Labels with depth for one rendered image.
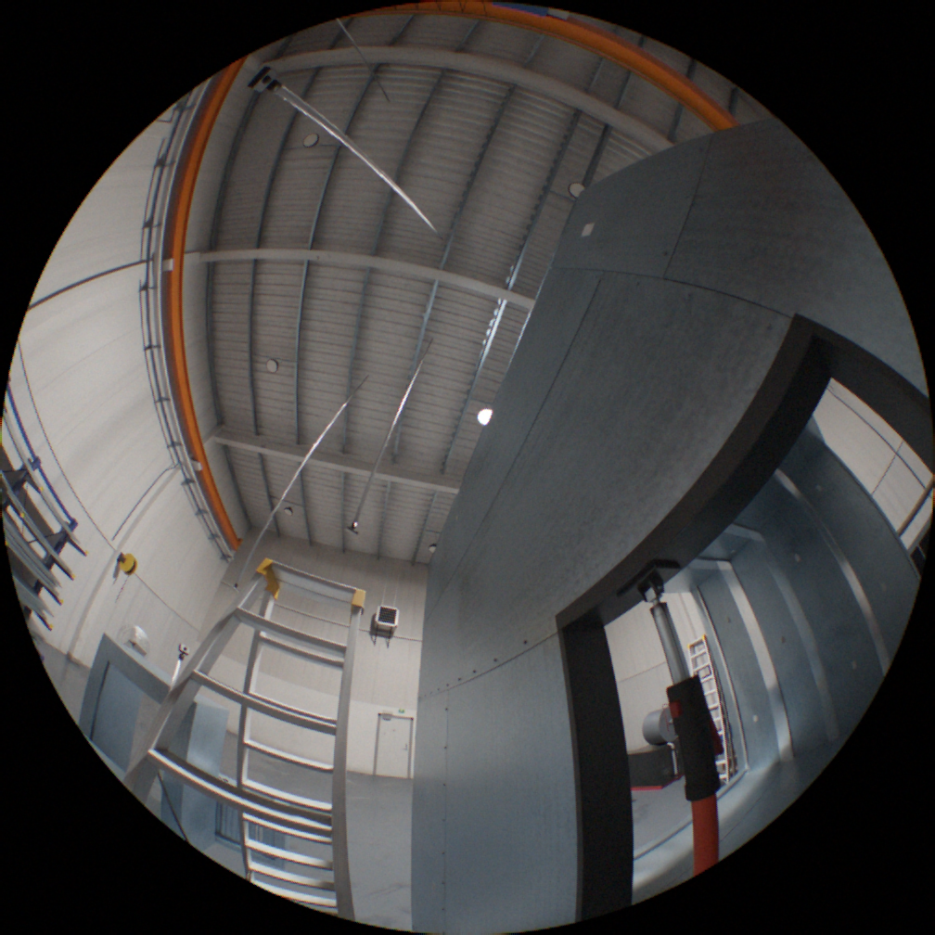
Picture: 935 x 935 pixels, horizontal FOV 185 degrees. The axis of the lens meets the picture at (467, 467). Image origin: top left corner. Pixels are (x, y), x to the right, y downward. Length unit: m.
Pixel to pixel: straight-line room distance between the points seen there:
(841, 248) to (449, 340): 6.36
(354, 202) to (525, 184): 3.35
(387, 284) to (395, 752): 12.16
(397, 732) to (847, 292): 10.32
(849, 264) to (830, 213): 0.08
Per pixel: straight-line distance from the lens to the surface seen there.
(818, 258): 0.43
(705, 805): 0.46
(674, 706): 0.41
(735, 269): 0.48
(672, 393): 0.44
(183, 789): 2.87
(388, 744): 10.15
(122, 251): 7.01
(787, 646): 3.93
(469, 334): 6.43
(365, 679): 10.21
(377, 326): 6.59
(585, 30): 7.55
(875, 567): 3.79
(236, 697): 0.71
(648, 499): 0.42
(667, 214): 0.69
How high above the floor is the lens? 1.92
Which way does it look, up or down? 51 degrees up
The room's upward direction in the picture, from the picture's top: straight up
